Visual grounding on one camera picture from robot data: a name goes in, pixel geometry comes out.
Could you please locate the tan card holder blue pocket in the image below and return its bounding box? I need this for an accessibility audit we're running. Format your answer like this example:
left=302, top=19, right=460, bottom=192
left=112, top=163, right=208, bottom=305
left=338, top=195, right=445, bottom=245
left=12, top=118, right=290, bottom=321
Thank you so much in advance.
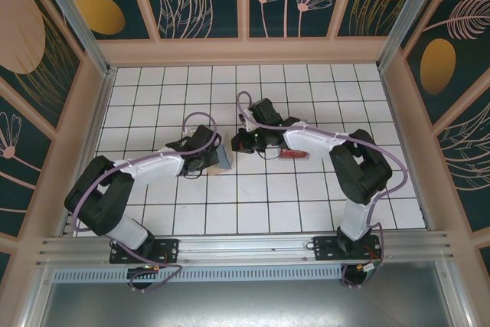
left=207, top=142, right=234, bottom=177

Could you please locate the bright red credit card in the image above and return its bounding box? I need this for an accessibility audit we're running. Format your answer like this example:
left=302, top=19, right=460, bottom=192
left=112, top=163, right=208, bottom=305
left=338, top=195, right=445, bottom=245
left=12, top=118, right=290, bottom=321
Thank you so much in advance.
left=279, top=148, right=309, bottom=161

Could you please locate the grey metal sheet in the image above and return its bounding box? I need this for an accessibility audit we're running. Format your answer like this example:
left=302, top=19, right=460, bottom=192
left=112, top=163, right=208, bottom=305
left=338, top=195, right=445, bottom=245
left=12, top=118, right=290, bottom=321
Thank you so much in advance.
left=36, top=261, right=466, bottom=327

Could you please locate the green circuit board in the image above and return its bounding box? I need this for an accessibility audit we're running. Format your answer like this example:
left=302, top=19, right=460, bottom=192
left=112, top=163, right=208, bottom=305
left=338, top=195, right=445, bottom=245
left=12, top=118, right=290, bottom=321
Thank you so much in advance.
left=359, top=260, right=385, bottom=275

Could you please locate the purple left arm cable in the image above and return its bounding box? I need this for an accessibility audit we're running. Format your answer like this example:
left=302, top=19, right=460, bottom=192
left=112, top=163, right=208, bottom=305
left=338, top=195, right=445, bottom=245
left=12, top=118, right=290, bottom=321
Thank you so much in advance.
left=70, top=111, right=224, bottom=294

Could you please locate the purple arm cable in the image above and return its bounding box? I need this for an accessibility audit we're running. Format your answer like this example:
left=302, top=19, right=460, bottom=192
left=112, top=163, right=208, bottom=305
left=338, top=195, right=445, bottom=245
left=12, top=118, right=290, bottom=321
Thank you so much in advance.
left=70, top=111, right=224, bottom=294
left=235, top=90, right=409, bottom=290

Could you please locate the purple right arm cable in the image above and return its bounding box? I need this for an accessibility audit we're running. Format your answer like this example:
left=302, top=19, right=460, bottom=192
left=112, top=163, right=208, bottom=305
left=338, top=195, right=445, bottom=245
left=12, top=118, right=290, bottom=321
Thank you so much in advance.
left=235, top=90, right=409, bottom=290

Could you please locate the aluminium mounting rail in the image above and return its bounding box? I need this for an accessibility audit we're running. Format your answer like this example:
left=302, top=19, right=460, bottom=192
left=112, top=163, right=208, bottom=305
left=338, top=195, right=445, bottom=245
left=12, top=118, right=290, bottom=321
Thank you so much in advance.
left=36, top=230, right=456, bottom=267

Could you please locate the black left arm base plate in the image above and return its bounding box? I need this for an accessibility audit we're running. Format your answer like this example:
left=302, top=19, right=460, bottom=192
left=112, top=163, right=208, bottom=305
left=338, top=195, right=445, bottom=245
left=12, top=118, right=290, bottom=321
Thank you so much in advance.
left=109, top=238, right=181, bottom=265

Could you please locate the aluminium table side rail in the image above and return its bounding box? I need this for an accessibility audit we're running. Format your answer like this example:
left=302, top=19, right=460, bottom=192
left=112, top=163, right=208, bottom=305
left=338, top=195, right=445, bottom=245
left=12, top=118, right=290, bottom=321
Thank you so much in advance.
left=377, top=67, right=436, bottom=231
left=57, top=67, right=118, bottom=237

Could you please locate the grey slotted cable duct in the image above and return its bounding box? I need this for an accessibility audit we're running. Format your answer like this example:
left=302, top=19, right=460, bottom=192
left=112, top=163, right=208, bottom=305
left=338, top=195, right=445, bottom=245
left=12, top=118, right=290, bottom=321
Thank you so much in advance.
left=51, top=263, right=345, bottom=283

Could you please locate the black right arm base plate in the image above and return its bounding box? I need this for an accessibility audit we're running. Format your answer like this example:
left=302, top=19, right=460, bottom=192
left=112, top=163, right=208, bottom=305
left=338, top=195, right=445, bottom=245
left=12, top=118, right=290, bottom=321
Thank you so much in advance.
left=312, top=233, right=384, bottom=263

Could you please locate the aluminium frame post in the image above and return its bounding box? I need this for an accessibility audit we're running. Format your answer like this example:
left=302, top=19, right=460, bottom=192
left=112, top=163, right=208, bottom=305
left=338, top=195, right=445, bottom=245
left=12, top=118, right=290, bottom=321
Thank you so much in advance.
left=30, top=0, right=118, bottom=80
left=377, top=0, right=451, bottom=74

